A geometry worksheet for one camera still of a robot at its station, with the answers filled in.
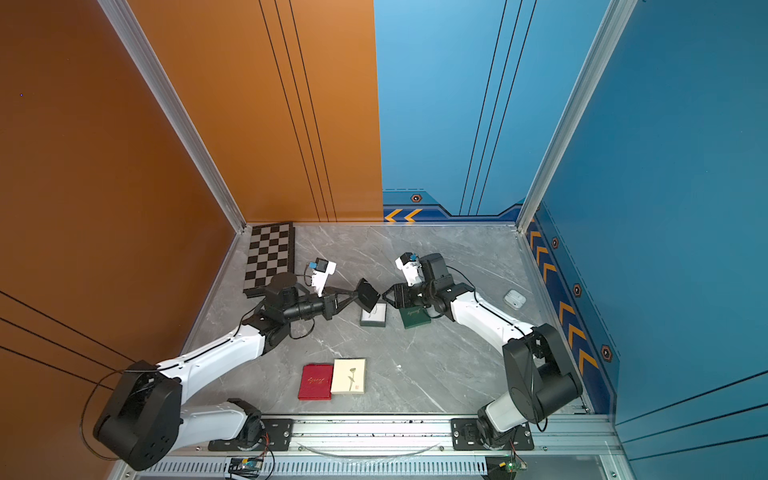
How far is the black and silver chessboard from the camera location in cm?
101

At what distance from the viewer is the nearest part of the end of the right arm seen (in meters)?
0.67

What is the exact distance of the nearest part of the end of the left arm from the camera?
0.71m
